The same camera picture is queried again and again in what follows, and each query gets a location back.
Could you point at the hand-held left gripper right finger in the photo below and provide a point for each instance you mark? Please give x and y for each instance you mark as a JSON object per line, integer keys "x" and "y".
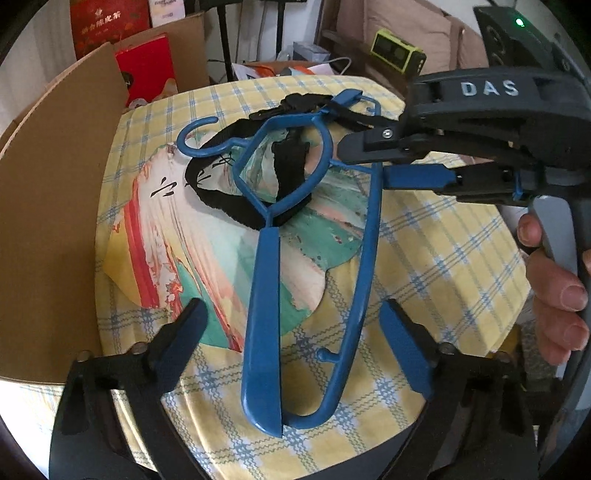
{"x": 406, "y": 346}

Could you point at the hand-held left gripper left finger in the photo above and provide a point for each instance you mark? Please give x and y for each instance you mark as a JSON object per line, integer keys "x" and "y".
{"x": 180, "y": 341}

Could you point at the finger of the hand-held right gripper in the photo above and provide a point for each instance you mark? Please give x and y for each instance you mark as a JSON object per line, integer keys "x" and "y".
{"x": 415, "y": 177}
{"x": 369, "y": 145}

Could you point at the colourful paper fan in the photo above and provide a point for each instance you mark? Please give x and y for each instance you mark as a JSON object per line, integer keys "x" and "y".
{"x": 207, "y": 277}

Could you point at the person's right hand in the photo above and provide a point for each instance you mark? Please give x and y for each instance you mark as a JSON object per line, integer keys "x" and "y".
{"x": 554, "y": 286}

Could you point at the yellow checked tablecloth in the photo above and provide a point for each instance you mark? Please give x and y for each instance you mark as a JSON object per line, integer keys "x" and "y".
{"x": 438, "y": 258}

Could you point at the green black radio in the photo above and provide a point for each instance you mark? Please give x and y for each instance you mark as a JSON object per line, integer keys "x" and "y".
{"x": 392, "y": 48}

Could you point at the orange teal small box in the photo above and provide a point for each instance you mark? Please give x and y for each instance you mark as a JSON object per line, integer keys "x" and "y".
{"x": 302, "y": 70}

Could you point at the white power adapter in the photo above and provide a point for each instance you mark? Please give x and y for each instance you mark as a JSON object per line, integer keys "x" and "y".
{"x": 309, "y": 51}

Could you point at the brown sofa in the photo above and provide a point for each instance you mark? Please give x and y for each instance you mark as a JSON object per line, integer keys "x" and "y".
{"x": 392, "y": 18}

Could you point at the printed papers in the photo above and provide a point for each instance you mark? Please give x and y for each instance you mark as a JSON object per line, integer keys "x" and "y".
{"x": 249, "y": 70}

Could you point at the black speaker stand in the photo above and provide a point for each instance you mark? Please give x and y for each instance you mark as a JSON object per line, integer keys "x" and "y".
{"x": 225, "y": 41}
{"x": 278, "y": 27}

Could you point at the red gift box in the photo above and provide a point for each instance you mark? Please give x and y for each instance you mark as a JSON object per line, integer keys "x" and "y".
{"x": 147, "y": 64}

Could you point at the red gift bag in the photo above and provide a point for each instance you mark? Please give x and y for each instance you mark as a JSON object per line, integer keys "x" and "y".
{"x": 106, "y": 27}

